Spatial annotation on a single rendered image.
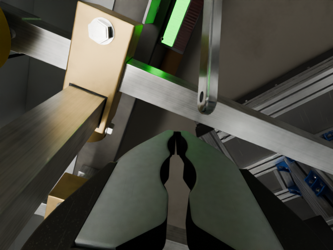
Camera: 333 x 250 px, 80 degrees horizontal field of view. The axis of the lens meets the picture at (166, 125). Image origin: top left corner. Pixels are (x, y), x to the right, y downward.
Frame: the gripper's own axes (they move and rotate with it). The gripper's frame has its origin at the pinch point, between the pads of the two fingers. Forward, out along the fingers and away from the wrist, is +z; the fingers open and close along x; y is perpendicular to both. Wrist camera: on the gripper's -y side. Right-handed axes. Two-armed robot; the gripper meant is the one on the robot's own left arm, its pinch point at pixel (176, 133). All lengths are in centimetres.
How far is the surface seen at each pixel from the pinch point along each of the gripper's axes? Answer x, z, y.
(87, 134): -7.7, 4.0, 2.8
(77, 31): -8.8, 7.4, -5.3
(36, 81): -30.1, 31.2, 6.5
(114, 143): -11.5, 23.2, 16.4
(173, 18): -0.8, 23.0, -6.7
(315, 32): 65, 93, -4
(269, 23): 43, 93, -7
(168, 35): -1.3, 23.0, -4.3
